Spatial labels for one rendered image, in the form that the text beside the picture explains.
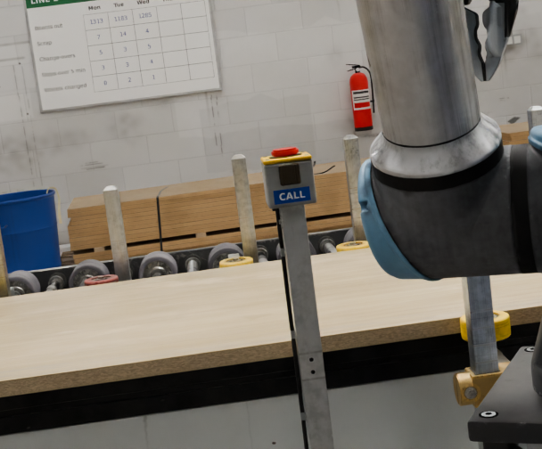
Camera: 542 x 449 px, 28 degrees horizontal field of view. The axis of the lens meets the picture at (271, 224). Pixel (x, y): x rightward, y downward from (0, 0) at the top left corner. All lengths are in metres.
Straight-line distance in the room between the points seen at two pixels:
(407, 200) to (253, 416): 0.98
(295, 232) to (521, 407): 0.68
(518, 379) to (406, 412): 0.86
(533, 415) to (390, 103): 0.29
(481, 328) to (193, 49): 7.14
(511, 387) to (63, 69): 7.80
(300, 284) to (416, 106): 0.72
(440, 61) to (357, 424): 1.08
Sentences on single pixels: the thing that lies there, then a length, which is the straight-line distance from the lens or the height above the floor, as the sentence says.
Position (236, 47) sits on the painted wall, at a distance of 8.68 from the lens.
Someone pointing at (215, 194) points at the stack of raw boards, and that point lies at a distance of 7.42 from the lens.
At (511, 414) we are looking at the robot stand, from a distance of 0.95.
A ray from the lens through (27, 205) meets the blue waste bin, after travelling 7.02.
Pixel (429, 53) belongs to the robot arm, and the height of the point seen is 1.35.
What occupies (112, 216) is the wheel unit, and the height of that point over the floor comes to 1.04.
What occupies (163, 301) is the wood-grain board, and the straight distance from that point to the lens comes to 2.24.
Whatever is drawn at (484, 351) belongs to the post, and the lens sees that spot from 1.65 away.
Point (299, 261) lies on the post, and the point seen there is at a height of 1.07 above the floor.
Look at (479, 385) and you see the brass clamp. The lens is 1.66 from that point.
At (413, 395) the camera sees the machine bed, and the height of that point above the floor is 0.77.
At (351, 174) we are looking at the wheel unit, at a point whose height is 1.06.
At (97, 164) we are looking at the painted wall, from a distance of 8.71.
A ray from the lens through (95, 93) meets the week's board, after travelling 8.67.
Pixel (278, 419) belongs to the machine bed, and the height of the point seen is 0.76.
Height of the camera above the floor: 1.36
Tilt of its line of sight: 9 degrees down
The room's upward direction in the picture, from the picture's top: 7 degrees counter-clockwise
